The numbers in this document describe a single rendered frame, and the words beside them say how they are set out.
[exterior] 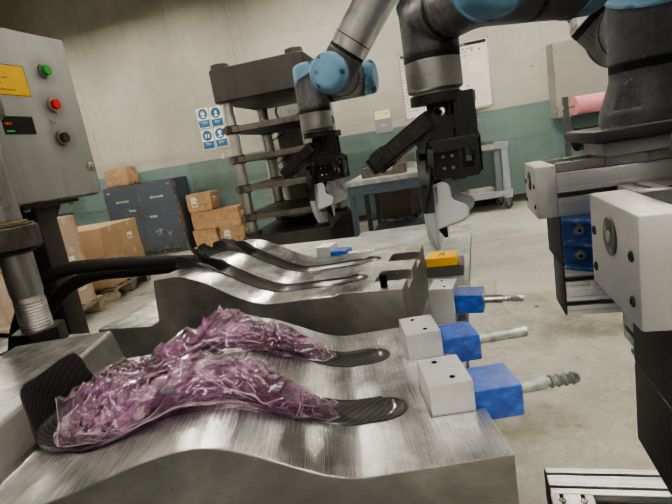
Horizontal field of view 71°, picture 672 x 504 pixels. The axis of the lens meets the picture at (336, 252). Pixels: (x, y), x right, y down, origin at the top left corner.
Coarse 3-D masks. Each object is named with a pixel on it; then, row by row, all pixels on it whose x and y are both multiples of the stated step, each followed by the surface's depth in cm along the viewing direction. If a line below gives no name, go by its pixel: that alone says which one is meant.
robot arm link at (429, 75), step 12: (420, 60) 61; (432, 60) 61; (444, 60) 61; (456, 60) 62; (408, 72) 64; (420, 72) 62; (432, 72) 61; (444, 72) 61; (456, 72) 62; (408, 84) 64; (420, 84) 62; (432, 84) 62; (444, 84) 61; (456, 84) 62
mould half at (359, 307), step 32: (224, 256) 81; (288, 256) 89; (352, 256) 86; (384, 256) 80; (160, 288) 71; (192, 288) 70; (224, 288) 69; (256, 288) 72; (320, 288) 69; (352, 288) 65; (384, 288) 62; (416, 288) 72; (128, 320) 79; (160, 320) 73; (192, 320) 71; (288, 320) 67; (320, 320) 65; (352, 320) 64; (384, 320) 63; (128, 352) 76
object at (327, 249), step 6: (318, 246) 119; (324, 246) 117; (330, 246) 117; (336, 246) 120; (318, 252) 118; (324, 252) 117; (330, 252) 117; (336, 252) 116; (342, 252) 115; (348, 252) 117; (354, 252) 116
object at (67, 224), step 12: (60, 216) 414; (72, 216) 421; (60, 228) 403; (72, 228) 418; (72, 240) 416; (72, 252) 413; (0, 276) 377; (0, 288) 380; (84, 288) 423; (0, 300) 381; (84, 300) 421; (96, 300) 437; (0, 312) 385; (12, 312) 383; (84, 312) 445; (0, 324) 387
